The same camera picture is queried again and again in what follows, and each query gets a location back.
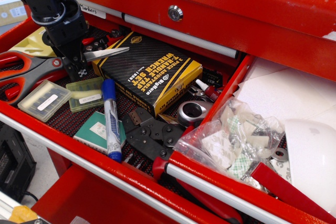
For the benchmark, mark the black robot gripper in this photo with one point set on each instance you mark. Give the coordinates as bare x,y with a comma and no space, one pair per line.
66,27

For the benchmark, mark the red grey handled scissors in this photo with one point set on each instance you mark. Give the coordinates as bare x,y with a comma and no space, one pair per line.
34,70

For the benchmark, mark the left open red drawer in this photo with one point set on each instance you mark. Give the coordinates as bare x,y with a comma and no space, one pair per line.
95,187

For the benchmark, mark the open red drawer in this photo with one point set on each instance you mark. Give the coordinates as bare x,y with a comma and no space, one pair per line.
241,196
95,187

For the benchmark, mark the silver drawer lock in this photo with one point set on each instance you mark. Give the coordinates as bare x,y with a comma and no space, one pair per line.
175,13

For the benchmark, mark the right open red drawer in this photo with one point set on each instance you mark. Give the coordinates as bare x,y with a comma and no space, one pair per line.
241,196

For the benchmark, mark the yellow flat plastic case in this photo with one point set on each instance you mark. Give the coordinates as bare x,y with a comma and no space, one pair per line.
34,45

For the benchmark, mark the green clear bit case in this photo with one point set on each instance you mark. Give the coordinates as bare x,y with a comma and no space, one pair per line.
85,94

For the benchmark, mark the clear drill bit case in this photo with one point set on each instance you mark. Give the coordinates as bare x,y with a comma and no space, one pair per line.
43,102

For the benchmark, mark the blue white marker pen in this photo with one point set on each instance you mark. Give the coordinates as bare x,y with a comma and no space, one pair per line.
111,117

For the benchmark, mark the white markers label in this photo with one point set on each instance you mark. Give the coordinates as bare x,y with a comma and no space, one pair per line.
92,11

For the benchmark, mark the cardboard box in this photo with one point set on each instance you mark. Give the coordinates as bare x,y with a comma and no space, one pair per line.
12,11

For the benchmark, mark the green white small box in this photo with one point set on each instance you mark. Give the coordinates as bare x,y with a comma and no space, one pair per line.
93,133

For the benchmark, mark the black yellow tap wrench box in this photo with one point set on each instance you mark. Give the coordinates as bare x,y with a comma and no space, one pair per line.
151,73

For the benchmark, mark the black electronic device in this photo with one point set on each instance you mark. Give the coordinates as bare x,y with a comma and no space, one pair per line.
17,163

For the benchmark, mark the silver grey tape measure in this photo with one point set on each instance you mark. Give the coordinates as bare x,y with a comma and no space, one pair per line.
192,113

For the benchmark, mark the red tool chest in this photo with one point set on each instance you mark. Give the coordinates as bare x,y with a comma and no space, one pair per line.
294,33

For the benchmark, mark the red threadlocker bottle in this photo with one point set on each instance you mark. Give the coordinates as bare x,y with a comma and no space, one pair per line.
207,91

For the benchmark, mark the yellow sponge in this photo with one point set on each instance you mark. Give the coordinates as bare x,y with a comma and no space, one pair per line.
22,214

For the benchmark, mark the clear bag of adhesive mounts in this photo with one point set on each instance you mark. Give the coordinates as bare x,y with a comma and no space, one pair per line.
234,141

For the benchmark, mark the steel washer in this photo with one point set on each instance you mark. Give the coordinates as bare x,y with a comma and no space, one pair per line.
280,154

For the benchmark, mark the white apple mouse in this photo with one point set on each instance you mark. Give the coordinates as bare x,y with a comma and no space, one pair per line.
311,150

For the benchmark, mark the red handled crimping pliers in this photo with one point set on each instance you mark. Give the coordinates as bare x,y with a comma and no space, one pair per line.
94,48

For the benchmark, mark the black crimping tool red handles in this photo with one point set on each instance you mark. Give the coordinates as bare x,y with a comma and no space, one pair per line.
155,140

